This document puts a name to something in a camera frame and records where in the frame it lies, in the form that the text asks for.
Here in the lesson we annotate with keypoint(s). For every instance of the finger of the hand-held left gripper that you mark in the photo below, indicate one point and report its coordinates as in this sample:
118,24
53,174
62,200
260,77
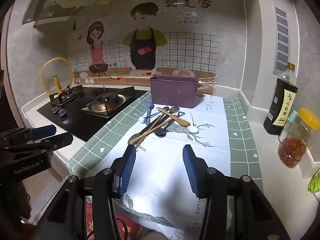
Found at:
62,140
42,131

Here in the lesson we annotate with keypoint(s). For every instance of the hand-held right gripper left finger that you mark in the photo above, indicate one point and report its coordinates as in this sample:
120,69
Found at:
127,165

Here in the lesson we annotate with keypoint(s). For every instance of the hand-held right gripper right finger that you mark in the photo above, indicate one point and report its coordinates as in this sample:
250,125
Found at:
191,165

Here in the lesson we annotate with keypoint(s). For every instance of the white ceramic spoon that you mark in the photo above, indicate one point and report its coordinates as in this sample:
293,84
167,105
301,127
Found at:
194,130
141,119

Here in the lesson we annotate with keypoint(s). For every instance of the short wooden spoon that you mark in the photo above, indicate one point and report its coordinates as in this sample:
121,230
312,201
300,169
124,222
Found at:
184,122

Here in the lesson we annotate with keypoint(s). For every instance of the blue plastic spoon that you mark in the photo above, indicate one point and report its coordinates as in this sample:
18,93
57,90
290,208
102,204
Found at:
149,105

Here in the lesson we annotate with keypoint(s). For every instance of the purple plastic utensil container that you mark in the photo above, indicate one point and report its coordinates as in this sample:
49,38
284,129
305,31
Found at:
175,92

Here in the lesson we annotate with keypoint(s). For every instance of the black gas stove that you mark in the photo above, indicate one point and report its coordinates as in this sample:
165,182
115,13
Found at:
75,120

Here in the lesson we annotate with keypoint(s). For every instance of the green and white checked tablecloth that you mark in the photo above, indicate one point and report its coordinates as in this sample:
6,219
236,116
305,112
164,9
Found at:
212,135

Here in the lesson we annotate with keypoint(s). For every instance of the yellow-rimmed glass pot lid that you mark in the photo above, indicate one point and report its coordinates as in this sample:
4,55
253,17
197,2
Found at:
57,82

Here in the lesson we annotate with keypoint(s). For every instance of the red patterned cloth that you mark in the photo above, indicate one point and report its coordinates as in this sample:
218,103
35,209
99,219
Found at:
125,227

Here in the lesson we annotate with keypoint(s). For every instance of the chili flake jar yellow lid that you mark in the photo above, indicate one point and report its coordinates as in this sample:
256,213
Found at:
292,150

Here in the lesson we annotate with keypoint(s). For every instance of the dark soy sauce bottle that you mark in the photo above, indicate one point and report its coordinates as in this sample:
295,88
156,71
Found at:
280,105

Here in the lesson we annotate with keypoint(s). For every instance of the green object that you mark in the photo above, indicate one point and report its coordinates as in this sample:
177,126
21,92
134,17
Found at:
314,182

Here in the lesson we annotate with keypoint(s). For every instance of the range hood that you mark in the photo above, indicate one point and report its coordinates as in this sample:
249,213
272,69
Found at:
62,5

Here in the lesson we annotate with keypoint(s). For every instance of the white vent grille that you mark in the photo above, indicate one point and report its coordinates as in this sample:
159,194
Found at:
282,42

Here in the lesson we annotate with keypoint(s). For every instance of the cartoon wall poster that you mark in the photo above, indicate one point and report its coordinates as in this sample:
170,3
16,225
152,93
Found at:
175,42

